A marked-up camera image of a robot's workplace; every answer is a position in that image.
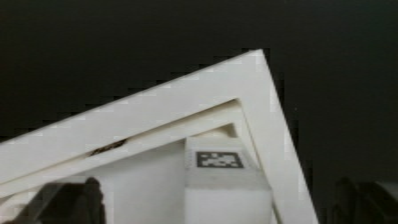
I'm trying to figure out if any white right fence wall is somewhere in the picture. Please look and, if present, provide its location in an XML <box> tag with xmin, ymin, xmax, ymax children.
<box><xmin>240</xmin><ymin>50</ymin><xmax>320</xmax><ymax>224</ymax></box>

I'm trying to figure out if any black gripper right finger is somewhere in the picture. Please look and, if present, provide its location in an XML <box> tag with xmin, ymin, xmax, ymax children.
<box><xmin>331</xmin><ymin>178</ymin><xmax>398</xmax><ymax>224</ymax></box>

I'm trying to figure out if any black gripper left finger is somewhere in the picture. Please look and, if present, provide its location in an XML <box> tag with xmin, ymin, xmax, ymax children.
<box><xmin>16</xmin><ymin>177</ymin><xmax>105</xmax><ymax>224</ymax></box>

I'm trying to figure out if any white fence wall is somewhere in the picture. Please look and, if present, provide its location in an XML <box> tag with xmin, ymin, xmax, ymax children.
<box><xmin>240</xmin><ymin>50</ymin><xmax>320</xmax><ymax>224</ymax></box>
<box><xmin>0</xmin><ymin>50</ymin><xmax>267</xmax><ymax>184</ymax></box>

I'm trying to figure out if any white front fence wall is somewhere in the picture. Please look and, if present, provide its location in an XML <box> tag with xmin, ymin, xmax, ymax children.
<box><xmin>0</xmin><ymin>50</ymin><xmax>267</xmax><ymax>184</ymax></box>

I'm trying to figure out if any white table leg with tag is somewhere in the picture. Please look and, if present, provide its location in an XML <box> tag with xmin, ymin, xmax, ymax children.
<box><xmin>185</xmin><ymin>137</ymin><xmax>272</xmax><ymax>224</ymax></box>

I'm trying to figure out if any white square table top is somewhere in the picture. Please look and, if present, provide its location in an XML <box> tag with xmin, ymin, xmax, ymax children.
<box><xmin>0</xmin><ymin>101</ymin><xmax>265</xmax><ymax>224</ymax></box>

